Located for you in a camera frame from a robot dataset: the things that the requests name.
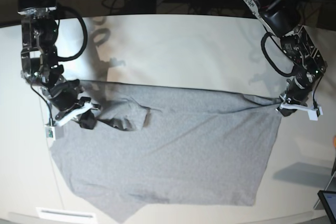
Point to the white label strip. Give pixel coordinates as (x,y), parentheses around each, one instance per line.
(66,215)

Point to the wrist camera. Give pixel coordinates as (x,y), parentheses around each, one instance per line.
(314,113)
(53,132)

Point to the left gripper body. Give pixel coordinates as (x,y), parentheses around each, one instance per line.
(295,96)

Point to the grey T-shirt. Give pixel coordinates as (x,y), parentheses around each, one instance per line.
(157,145)

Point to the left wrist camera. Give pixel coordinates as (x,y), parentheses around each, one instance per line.
(314,113)

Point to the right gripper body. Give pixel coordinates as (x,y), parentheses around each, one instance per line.
(65,97)

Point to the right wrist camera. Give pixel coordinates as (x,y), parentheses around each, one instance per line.
(53,132)

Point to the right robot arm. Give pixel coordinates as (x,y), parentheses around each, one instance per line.
(42,66)

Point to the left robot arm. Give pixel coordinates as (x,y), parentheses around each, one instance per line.
(270,55)

